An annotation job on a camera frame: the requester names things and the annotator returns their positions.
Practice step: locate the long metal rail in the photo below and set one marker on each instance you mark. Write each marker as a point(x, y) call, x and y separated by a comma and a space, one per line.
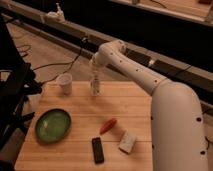
point(184, 47)

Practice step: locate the white paper cup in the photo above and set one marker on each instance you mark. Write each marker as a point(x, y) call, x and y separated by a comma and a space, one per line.
point(65, 82)

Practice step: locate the white object on rail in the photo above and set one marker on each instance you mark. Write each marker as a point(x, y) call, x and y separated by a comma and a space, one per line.
point(58, 15)

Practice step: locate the black equipment stand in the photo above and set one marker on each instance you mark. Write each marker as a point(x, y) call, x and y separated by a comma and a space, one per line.
point(20, 83)

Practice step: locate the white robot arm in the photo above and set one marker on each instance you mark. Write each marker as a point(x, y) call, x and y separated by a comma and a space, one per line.
point(177, 129)

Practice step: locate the white bottle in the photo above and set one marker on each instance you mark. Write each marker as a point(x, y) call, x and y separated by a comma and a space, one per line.
point(95, 86)

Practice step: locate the black remote control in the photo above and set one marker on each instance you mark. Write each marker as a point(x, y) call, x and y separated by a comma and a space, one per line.
point(97, 150)

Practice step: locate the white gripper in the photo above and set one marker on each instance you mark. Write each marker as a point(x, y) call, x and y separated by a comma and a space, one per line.
point(95, 68)

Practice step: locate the orange carrot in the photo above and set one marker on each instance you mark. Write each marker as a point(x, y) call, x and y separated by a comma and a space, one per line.
point(108, 125)

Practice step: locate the white sponge block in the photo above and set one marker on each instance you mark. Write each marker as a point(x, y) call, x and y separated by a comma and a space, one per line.
point(127, 142)

